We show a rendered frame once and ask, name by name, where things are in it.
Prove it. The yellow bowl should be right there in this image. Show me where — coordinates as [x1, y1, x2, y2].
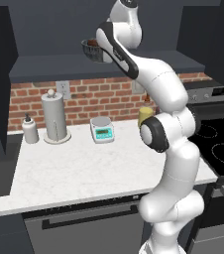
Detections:
[137, 106, 157, 129]

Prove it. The dark open upper cabinet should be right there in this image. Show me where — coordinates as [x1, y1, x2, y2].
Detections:
[7, 0, 207, 84]

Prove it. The dark lower cabinet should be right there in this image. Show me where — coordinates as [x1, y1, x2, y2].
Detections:
[0, 213, 36, 254]

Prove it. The teal and white kitchen scale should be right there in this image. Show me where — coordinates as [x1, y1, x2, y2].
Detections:
[89, 116, 116, 145]

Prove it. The brown bottle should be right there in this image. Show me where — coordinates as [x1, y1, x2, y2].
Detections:
[143, 93, 152, 108]

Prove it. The grey paper towel roll holder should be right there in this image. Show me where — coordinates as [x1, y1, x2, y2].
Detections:
[41, 88, 72, 145]

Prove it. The white soap dispenser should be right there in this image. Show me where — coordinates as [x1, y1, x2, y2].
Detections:
[21, 112, 40, 145]

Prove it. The grey dishwasher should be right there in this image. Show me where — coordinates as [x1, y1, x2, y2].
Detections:
[22, 192, 156, 254]

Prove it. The black stove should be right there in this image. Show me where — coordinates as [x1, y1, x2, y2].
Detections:
[182, 78, 224, 254]

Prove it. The white wall outlet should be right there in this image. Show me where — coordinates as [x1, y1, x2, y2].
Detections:
[55, 80, 72, 100]
[131, 79, 146, 95]

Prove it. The black dishwasher handle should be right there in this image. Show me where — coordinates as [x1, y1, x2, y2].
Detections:
[41, 203, 142, 231]

